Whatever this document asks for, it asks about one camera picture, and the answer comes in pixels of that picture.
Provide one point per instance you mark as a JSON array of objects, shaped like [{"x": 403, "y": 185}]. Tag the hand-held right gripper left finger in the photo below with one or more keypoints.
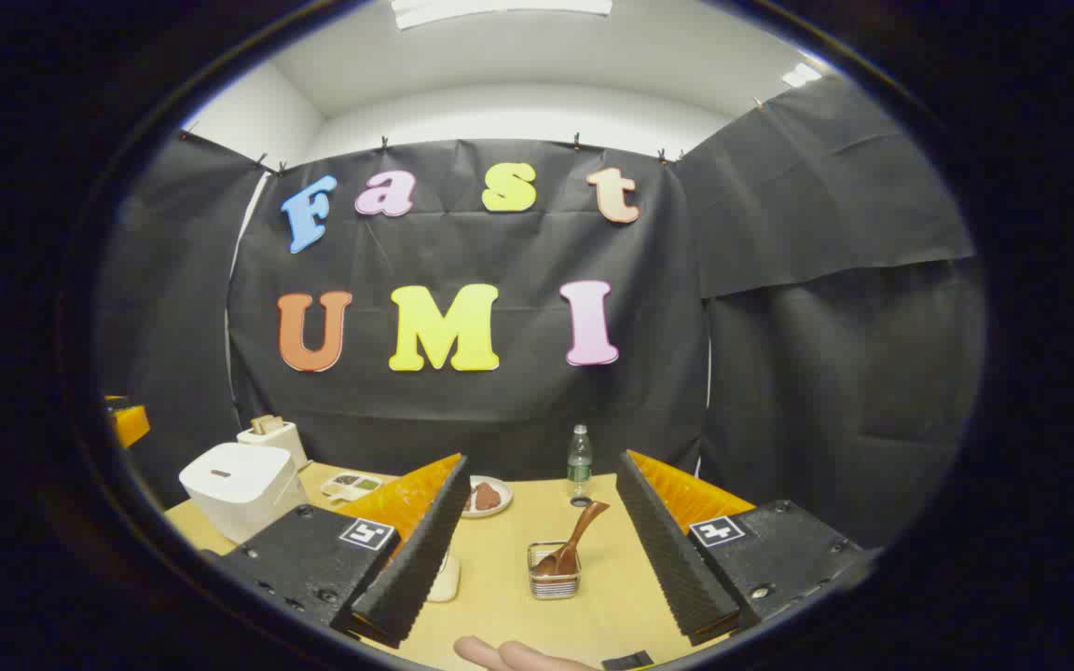
[{"x": 420, "y": 559}]

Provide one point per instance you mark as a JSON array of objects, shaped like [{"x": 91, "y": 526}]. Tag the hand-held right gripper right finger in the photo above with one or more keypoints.
[{"x": 667, "y": 550}]

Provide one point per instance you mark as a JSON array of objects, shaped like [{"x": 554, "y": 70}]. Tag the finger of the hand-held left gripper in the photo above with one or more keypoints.
[{"x": 130, "y": 425}]

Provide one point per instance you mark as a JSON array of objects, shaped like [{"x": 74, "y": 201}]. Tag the brown wooden spoon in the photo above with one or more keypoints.
[{"x": 584, "y": 527}]

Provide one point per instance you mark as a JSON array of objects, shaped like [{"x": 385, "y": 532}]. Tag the metal chopstick holder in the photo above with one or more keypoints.
[{"x": 554, "y": 587}]

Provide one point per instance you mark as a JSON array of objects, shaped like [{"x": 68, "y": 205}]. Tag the white rice cooker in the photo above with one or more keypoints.
[{"x": 239, "y": 489}]

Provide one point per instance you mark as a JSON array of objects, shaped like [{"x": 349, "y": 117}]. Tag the white divided sauce dish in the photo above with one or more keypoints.
[{"x": 351, "y": 486}]

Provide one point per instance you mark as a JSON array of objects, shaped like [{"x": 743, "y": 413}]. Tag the white round plate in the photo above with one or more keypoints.
[{"x": 505, "y": 494}]

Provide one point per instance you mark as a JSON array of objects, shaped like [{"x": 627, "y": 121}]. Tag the clear plastic water bottle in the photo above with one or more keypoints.
[{"x": 580, "y": 466}]

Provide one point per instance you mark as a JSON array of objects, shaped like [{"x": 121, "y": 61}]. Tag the white toaster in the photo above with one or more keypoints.
[{"x": 276, "y": 443}]

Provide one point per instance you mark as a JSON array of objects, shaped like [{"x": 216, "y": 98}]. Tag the black backdrop cloth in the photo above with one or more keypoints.
[{"x": 500, "y": 410}]

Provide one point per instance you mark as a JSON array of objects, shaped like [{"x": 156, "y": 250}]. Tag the small ceiling light panel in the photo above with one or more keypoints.
[{"x": 802, "y": 75}]

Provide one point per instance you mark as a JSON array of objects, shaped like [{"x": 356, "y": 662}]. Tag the long ceiling light panel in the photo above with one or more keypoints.
[{"x": 500, "y": 9}]

